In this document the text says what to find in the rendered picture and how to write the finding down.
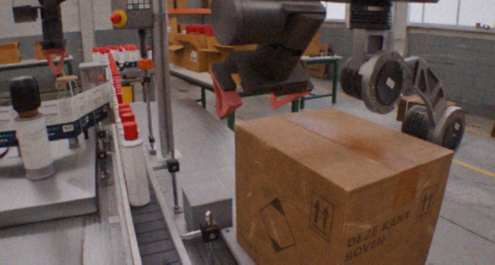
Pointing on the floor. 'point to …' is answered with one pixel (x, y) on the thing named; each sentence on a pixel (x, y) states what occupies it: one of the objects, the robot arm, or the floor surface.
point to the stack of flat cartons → (412, 105)
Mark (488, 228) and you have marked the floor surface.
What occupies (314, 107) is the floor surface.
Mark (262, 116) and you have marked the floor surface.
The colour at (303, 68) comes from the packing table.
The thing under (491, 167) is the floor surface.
